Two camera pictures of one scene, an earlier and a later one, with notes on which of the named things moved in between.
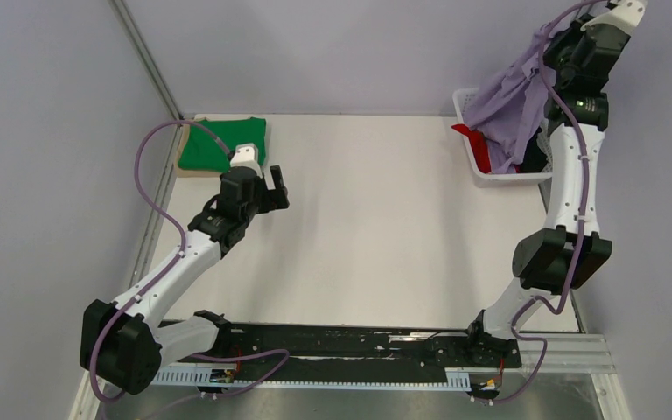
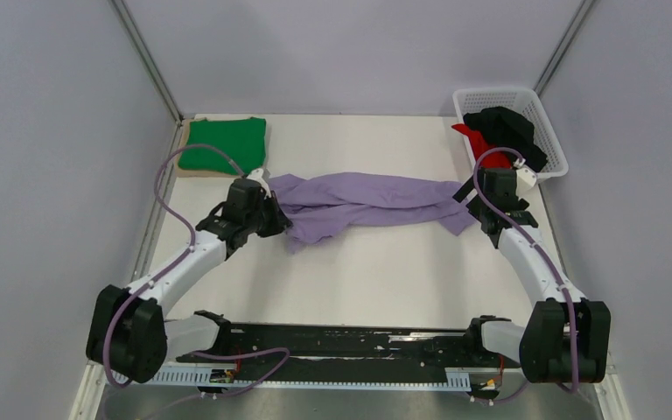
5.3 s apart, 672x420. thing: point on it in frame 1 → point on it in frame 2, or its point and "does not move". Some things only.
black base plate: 339,351 does not move
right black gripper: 550,56 → 465,190
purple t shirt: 507,113 → 314,206
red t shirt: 479,146 does not move
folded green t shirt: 211,142 does not move
